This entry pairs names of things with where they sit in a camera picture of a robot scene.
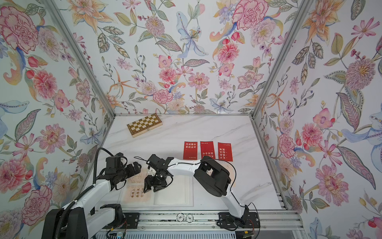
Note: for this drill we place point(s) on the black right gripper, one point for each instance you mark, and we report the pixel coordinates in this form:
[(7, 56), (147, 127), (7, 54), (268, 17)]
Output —
[(150, 182)]

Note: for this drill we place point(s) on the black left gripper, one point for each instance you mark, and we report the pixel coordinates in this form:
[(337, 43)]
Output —
[(131, 169)]

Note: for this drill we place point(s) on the beige card gold characters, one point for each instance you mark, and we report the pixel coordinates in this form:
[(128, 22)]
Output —
[(139, 178)]

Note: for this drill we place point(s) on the white photo album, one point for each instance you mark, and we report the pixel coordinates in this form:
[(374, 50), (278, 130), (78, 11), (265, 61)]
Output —
[(179, 193)]

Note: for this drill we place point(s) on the beige card red characters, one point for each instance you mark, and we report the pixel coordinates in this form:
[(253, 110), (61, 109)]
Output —
[(135, 194)]

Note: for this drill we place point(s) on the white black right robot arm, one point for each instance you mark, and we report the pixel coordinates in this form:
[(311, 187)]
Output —
[(210, 174)]

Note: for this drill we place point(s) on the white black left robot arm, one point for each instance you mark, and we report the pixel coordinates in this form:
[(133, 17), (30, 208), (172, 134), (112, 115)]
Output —
[(76, 221)]

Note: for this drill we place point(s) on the wooden folding chess board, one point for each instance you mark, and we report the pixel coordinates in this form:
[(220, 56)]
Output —
[(144, 125)]

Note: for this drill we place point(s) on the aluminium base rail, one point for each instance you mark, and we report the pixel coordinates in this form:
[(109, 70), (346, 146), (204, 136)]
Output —
[(273, 224)]

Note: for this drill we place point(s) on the aluminium corner post left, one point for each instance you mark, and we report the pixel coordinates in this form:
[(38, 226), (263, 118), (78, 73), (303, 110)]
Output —
[(67, 35)]

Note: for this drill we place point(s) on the aluminium corner post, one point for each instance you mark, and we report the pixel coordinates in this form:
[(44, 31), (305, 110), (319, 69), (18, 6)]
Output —
[(67, 35), (301, 13)]

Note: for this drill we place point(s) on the aluminium corner post right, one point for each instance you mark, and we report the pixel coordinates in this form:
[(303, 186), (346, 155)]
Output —
[(301, 13)]

